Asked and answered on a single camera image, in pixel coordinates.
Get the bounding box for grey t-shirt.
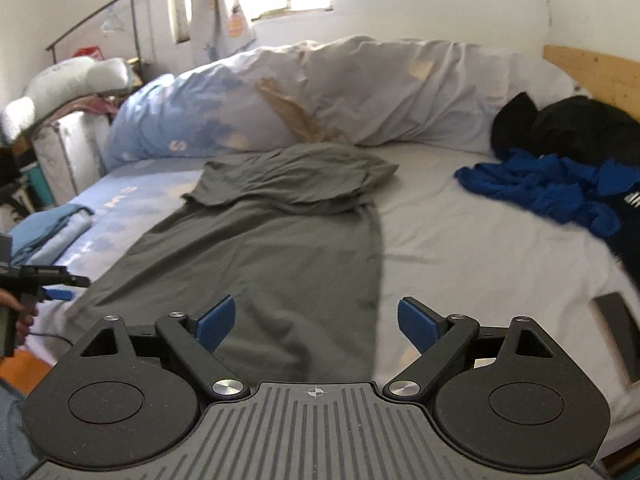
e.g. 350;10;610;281
65;143;397;385

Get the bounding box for folded light blue clothes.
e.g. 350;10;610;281
9;203;94;266

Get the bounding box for white storage box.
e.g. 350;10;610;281
32;112;110;205

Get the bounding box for blue garment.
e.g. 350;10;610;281
454;150;639;240

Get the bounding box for blue forest print bedsheet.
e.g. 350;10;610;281
56;144;639;456

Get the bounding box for black metal rack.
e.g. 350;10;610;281
46;0;144;78

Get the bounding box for black cable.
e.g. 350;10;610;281
27;328;74;347

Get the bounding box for hanging patterned curtain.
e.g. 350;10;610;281
189;0;256;66

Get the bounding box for wooden headboard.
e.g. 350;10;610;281
544;44;640;119

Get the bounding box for black garment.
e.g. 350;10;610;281
490;92;639;282

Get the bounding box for person's left hand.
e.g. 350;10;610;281
0;288;38;347

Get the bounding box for blue forest print duvet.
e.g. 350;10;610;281
102;36;580;170

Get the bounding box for black flat object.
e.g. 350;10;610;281
594;292;639;384

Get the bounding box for white pillow stack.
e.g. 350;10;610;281
1;56;134;142

